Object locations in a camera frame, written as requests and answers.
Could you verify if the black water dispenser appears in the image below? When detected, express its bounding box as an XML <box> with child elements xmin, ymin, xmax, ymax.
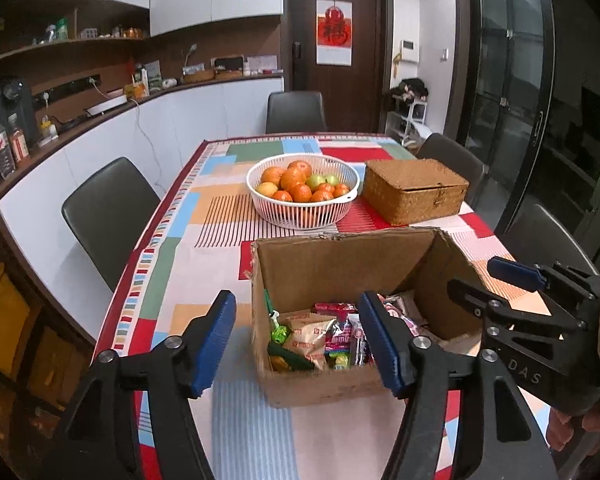
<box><xmin>0</xmin><ymin>76</ymin><xmax>41</xmax><ymax>138</ymax></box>

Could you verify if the green white carton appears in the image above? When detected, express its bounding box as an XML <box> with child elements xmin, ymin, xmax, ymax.
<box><xmin>144</xmin><ymin>60</ymin><xmax>163</xmax><ymax>92</ymax></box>

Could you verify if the white curved counter cabinet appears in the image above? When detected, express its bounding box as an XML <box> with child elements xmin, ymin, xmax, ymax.
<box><xmin>0</xmin><ymin>74</ymin><xmax>285</xmax><ymax>271</ymax></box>

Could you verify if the yellow storage box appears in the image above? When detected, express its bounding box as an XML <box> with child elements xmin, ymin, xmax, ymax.
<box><xmin>0</xmin><ymin>262</ymin><xmax>31</xmax><ymax>381</ymax></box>

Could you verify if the pile of snack packets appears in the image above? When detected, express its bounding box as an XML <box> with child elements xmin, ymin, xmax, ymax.
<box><xmin>264</xmin><ymin>292</ymin><xmax>431</xmax><ymax>373</ymax></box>

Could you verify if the black power socket rail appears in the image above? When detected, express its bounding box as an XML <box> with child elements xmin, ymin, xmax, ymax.
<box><xmin>30</xmin><ymin>74</ymin><xmax>102</xmax><ymax>103</ymax></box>

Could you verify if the red wall calendar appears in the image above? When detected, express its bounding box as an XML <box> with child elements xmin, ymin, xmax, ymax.
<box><xmin>316</xmin><ymin>0</ymin><xmax>353</xmax><ymax>67</ymax></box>

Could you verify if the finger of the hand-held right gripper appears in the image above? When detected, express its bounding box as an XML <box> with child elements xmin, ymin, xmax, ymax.
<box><xmin>486</xmin><ymin>256</ymin><xmax>600</xmax><ymax>307</ymax></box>
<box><xmin>446</xmin><ymin>278</ymin><xmax>567</xmax><ymax>342</ymax></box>

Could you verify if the person's right hand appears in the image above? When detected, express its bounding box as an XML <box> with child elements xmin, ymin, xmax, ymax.
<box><xmin>547</xmin><ymin>397</ymin><xmax>600</xmax><ymax>453</ymax></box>

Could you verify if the white power cable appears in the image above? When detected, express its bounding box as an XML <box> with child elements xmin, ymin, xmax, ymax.
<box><xmin>130</xmin><ymin>97</ymin><xmax>163</xmax><ymax>191</ymax></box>

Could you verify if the dark grey dining chair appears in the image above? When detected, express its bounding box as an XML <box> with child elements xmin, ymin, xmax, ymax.
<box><xmin>265</xmin><ymin>90</ymin><xmax>327</xmax><ymax>135</ymax></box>
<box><xmin>61</xmin><ymin>156</ymin><xmax>162</xmax><ymax>293</ymax></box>
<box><xmin>500</xmin><ymin>203</ymin><xmax>600</xmax><ymax>276</ymax></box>
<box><xmin>416</xmin><ymin>132</ymin><xmax>486</xmax><ymax>208</ymax></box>

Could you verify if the dark plush bag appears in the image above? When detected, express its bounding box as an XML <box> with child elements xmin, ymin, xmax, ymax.
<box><xmin>390</xmin><ymin>78</ymin><xmax>429</xmax><ymax>103</ymax></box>

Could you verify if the brown wicker lidded box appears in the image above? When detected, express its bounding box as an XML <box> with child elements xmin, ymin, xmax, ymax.
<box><xmin>362</xmin><ymin>158</ymin><xmax>470</xmax><ymax>226</ymax></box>

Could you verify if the small white rack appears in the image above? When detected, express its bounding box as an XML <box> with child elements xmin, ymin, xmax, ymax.
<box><xmin>385</xmin><ymin>102</ymin><xmax>431</xmax><ymax>146</ymax></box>

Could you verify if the brown cardboard box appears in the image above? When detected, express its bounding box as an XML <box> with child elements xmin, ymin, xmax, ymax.
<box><xmin>250</xmin><ymin>226</ymin><xmax>488</xmax><ymax>409</ymax></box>

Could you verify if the white plastic fruit basket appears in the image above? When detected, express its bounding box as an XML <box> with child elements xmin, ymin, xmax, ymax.
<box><xmin>246</xmin><ymin>154</ymin><xmax>361</xmax><ymax>226</ymax></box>

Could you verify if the pink desk calendar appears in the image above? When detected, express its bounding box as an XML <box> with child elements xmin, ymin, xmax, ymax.
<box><xmin>247</xmin><ymin>55</ymin><xmax>281</xmax><ymax>76</ymax></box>

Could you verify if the flat white appliance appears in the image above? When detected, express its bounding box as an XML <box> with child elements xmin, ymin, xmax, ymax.
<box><xmin>84</xmin><ymin>95</ymin><xmax>130</xmax><ymax>117</ymax></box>

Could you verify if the dark glass sliding door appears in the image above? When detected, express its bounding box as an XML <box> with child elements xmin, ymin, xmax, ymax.
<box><xmin>455</xmin><ymin>0</ymin><xmax>600</xmax><ymax>261</ymax></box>

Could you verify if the wicker tray with dark lid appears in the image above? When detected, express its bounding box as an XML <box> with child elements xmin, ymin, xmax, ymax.
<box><xmin>212</xmin><ymin>55</ymin><xmax>246</xmax><ymax>78</ymax></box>

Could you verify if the pile of oranges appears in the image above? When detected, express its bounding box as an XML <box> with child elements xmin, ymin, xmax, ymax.
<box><xmin>256</xmin><ymin>160</ymin><xmax>351</xmax><ymax>204</ymax></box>

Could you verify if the clear bottle red label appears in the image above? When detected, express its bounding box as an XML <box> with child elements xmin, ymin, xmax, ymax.
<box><xmin>6</xmin><ymin>112</ymin><xmax>32</xmax><ymax>165</ymax></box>
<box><xmin>0</xmin><ymin>115</ymin><xmax>16</xmax><ymax>179</ymax></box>

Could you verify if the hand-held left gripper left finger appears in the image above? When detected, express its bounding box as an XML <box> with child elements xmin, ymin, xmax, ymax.
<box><xmin>45</xmin><ymin>290</ymin><xmax>238</xmax><ymax>480</ymax></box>

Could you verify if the colourful patchwork tablecloth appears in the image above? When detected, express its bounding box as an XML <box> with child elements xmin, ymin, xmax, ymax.
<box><xmin>94</xmin><ymin>132</ymin><xmax>553</xmax><ymax>480</ymax></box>

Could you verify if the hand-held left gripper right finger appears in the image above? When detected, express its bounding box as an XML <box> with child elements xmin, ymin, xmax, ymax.
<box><xmin>357</xmin><ymin>290</ymin><xmax>561</xmax><ymax>480</ymax></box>

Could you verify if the dark brown door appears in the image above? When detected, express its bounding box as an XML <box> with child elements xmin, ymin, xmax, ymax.
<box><xmin>284</xmin><ymin>0</ymin><xmax>395</xmax><ymax>136</ymax></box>

